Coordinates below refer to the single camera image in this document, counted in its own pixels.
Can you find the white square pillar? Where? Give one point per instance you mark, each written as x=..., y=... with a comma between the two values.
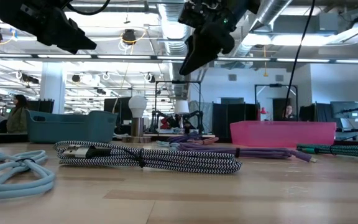
x=52, y=87

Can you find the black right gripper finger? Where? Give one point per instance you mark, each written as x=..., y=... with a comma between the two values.
x=207, y=43

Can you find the white shade table lamp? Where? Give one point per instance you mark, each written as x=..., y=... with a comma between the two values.
x=181, y=107

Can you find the grey monitor screen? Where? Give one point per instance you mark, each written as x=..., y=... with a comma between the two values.
x=343, y=109

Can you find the black metal frame stand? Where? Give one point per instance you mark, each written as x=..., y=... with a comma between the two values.
x=179, y=82
x=275, y=85

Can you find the black monitor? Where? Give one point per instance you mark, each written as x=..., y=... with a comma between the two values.
x=120, y=109

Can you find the black background robot arms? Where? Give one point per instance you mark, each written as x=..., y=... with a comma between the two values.
x=194, y=119

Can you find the silver ventilation duct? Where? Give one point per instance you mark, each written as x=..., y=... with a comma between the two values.
x=272, y=9
x=169, y=31

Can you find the teal plastic bin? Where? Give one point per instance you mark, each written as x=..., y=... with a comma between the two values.
x=73, y=127

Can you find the dark curtain panel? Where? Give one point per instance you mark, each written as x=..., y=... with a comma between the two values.
x=319, y=112

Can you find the black background desk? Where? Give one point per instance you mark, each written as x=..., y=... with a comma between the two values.
x=8, y=138

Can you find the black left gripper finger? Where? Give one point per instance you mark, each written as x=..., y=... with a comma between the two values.
x=67, y=40
x=75, y=31

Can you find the pink plastic bin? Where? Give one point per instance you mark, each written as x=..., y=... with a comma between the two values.
x=283, y=133

